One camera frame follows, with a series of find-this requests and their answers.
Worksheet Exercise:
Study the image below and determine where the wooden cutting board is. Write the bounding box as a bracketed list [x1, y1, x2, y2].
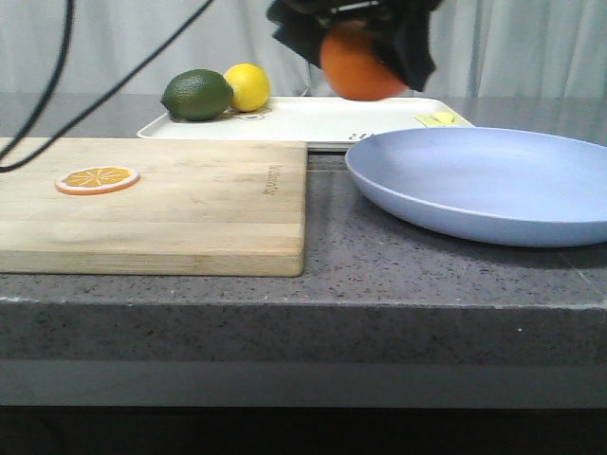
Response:
[1, 138, 307, 277]

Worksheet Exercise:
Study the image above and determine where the orange fruit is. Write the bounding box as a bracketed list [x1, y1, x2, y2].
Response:
[320, 21, 408, 101]

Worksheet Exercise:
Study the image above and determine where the green lime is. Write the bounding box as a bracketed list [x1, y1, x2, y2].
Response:
[160, 69, 233, 121]

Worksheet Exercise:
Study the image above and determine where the cream white tray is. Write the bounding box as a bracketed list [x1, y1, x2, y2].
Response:
[138, 97, 472, 152]

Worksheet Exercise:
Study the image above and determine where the yellow lemon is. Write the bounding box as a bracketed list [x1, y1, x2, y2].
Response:
[224, 63, 270, 112]

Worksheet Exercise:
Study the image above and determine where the light blue plate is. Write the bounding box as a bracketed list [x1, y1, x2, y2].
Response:
[345, 127, 606, 247]

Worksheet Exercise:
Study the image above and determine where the black cable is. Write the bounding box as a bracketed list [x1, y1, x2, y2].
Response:
[0, 0, 76, 162]
[0, 0, 214, 173]

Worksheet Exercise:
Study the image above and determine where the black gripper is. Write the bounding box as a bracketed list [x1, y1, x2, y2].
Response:
[266, 0, 443, 92]

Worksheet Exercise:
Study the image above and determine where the grey curtain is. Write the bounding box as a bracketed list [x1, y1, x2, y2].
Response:
[1, 1, 606, 98]

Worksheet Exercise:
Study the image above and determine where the orange slice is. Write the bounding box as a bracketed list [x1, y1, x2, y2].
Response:
[54, 166, 140, 195]

